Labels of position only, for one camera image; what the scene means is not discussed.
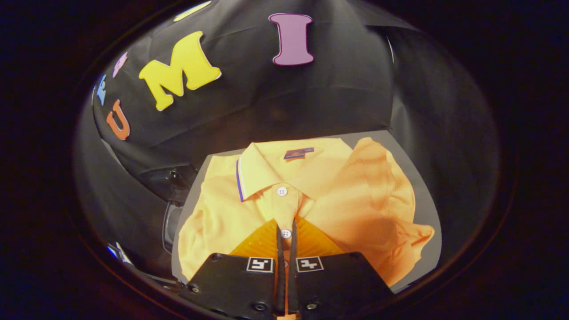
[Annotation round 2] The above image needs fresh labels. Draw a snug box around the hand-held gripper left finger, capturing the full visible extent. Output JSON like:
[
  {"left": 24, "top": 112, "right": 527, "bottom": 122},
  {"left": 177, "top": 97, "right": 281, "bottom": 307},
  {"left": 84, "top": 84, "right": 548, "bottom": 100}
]
[{"left": 178, "top": 218, "right": 285, "bottom": 319}]

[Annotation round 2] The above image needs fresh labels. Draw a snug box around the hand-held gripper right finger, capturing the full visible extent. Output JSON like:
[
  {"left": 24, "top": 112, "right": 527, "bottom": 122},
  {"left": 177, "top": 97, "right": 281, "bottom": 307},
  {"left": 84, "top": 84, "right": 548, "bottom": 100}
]
[{"left": 288, "top": 216, "right": 396, "bottom": 317}]

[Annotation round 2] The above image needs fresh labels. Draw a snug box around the grey washing machine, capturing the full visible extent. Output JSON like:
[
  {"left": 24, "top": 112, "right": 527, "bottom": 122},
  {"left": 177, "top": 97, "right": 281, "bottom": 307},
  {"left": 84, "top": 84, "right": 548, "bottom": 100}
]
[{"left": 162, "top": 201, "right": 184, "bottom": 255}]

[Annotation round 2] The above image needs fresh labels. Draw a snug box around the yellow-orange polo shirt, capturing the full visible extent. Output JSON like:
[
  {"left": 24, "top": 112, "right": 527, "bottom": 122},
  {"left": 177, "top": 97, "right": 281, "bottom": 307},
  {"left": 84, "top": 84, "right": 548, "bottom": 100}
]
[{"left": 178, "top": 137, "right": 435, "bottom": 288}]

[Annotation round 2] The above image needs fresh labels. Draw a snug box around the beige cabinet with dark top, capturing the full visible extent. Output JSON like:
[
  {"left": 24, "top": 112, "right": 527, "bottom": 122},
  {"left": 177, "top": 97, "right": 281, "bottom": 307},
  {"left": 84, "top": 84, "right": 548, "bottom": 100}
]
[{"left": 171, "top": 129, "right": 443, "bottom": 295}]

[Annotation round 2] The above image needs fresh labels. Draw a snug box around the black backdrop cloth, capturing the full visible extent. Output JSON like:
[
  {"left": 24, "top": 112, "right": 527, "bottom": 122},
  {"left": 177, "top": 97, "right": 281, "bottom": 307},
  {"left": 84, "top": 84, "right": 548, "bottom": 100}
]
[{"left": 75, "top": 0, "right": 501, "bottom": 285}]

